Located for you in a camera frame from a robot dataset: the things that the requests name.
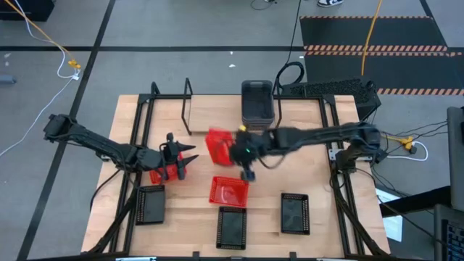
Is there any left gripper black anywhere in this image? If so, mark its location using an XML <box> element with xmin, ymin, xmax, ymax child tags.
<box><xmin>159</xmin><ymin>132</ymin><xmax>200</xmax><ymax>181</ymax></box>

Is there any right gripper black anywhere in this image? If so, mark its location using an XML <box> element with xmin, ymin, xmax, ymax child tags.
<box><xmin>230</xmin><ymin>129</ymin><xmax>264</xmax><ymax>183</ymax></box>

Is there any red slotted plastic basket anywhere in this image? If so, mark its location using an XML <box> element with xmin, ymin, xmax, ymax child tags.
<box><xmin>204</xmin><ymin>127</ymin><xmax>236</xmax><ymax>167</ymax></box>
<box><xmin>208</xmin><ymin>175</ymin><xmax>251</xmax><ymax>209</ymax></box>
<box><xmin>149</xmin><ymin>151</ymin><xmax>189</xmax><ymax>186</ymax></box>

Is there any black slotted plastic basket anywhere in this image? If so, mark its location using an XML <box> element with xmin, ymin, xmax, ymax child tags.
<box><xmin>215</xmin><ymin>206</ymin><xmax>248</xmax><ymax>251</ymax></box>
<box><xmin>135</xmin><ymin>184</ymin><xmax>167</xmax><ymax>226</ymax></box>
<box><xmin>280</xmin><ymin>192</ymin><xmax>311</xmax><ymax>236</ymax></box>
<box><xmin>241</xmin><ymin>79</ymin><xmax>276</xmax><ymax>124</ymax></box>

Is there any black perforated computer tower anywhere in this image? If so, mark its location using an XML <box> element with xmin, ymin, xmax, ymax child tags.
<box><xmin>281</xmin><ymin>76</ymin><xmax>382</xmax><ymax>121</ymax></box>

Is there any yellow power plug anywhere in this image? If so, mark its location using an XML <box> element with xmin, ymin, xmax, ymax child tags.
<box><xmin>397</xmin><ymin>136</ymin><xmax>415</xmax><ymax>151</ymax></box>

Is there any white paper sheet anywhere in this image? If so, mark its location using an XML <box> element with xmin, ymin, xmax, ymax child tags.
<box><xmin>375</xmin><ymin>187</ymin><xmax>404</xmax><ymax>243</ymax></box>

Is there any black beam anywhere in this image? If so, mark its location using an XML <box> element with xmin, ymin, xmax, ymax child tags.
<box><xmin>378</xmin><ymin>186</ymin><xmax>452</xmax><ymax>218</ymax></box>

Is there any black mat with striped edges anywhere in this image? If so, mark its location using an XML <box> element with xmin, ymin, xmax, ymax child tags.
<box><xmin>299</xmin><ymin>15</ymin><xmax>464</xmax><ymax>96</ymax></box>

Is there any black cabinet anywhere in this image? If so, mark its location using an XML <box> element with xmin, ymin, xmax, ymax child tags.
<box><xmin>0</xmin><ymin>0</ymin><xmax>56</xmax><ymax>22</ymax></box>

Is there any grey equipment housing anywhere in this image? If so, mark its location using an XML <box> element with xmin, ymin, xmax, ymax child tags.
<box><xmin>446</xmin><ymin>106</ymin><xmax>464</xmax><ymax>212</ymax></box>

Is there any dark console with keys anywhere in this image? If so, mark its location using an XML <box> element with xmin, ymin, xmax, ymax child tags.
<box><xmin>433</xmin><ymin>203</ymin><xmax>464</xmax><ymax>261</ymax></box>

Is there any black aluminium table frame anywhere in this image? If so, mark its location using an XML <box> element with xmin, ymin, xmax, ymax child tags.
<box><xmin>86</xmin><ymin>81</ymin><xmax>391</xmax><ymax>257</ymax></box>

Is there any thick black looped cable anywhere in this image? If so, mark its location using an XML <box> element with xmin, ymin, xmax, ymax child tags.
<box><xmin>275</xmin><ymin>60</ymin><xmax>306</xmax><ymax>96</ymax></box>

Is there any thin black cable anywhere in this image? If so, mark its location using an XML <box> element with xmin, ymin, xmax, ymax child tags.
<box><xmin>287</xmin><ymin>0</ymin><xmax>303</xmax><ymax>65</ymax></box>

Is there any white floor cable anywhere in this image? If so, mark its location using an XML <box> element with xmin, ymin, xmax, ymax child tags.
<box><xmin>0</xmin><ymin>0</ymin><xmax>81</xmax><ymax>157</ymax></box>

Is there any yellow cable with plug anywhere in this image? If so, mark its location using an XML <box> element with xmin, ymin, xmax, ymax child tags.
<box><xmin>3</xmin><ymin>0</ymin><xmax>82</xmax><ymax>70</ymax></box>

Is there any white looped cable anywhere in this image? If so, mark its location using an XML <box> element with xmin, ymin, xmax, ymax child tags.
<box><xmin>386</xmin><ymin>140</ymin><xmax>429</xmax><ymax>162</ymax></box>

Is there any yellow power cable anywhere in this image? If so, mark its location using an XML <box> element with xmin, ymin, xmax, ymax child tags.
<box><xmin>361</xmin><ymin>0</ymin><xmax>384</xmax><ymax>76</ymax></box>

